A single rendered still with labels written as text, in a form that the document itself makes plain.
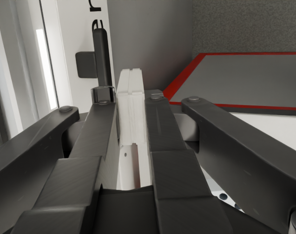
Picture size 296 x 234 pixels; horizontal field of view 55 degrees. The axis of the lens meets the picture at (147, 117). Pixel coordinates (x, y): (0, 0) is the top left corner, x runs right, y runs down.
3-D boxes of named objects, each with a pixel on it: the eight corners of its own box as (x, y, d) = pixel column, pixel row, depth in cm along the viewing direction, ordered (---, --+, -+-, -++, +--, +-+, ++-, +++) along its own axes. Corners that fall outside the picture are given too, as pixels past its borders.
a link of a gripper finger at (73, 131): (118, 148, 14) (56, 152, 14) (122, 113, 18) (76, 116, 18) (115, 119, 13) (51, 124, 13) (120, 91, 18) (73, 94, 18)
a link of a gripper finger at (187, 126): (145, 116, 13) (208, 112, 13) (142, 89, 18) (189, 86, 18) (147, 145, 14) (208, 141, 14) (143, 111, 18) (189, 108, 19)
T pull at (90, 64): (107, 27, 29) (101, 28, 28) (114, 97, 32) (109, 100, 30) (76, 28, 30) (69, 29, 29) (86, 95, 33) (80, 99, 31)
